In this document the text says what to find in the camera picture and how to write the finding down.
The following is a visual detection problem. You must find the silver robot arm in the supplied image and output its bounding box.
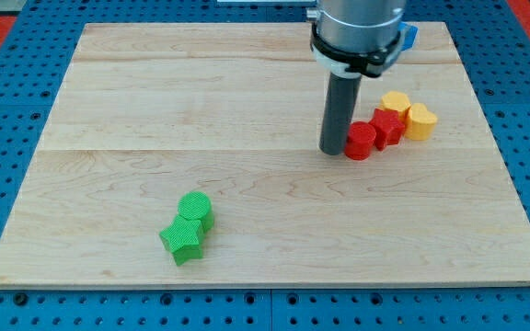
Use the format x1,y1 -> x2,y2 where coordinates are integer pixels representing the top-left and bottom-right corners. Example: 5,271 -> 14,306
306,0 -> 408,79

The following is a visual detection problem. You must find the blue triangle block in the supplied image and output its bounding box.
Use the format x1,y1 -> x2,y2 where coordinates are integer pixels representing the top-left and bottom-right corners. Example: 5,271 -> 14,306
398,22 -> 418,51

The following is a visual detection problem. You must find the green cylinder block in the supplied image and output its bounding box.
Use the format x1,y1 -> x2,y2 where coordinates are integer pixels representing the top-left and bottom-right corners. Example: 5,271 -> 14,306
178,191 -> 214,233

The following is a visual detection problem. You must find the red cylinder block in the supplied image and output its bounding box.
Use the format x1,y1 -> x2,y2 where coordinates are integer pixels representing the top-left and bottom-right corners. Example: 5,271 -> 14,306
344,121 -> 376,160

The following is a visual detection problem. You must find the grey cylindrical pointer rod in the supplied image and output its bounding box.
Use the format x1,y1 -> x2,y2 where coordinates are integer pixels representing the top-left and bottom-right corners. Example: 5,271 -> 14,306
318,74 -> 361,155

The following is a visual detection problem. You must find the green star block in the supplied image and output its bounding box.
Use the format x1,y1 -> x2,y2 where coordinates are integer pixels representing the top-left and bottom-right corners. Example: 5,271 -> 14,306
159,215 -> 204,266

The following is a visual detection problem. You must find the light wooden board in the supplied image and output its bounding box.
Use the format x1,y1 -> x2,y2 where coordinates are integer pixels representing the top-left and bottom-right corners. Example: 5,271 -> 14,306
0,22 -> 530,290

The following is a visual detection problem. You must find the red star block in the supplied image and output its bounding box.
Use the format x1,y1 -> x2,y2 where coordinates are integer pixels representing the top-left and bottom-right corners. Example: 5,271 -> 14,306
369,108 -> 406,151

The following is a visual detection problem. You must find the yellow hexagon block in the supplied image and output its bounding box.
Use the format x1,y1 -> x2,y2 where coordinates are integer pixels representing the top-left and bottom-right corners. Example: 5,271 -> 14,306
379,91 -> 411,121

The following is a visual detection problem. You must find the yellow heart block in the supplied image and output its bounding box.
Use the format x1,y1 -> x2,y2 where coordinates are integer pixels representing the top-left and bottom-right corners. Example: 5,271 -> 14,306
404,103 -> 438,141

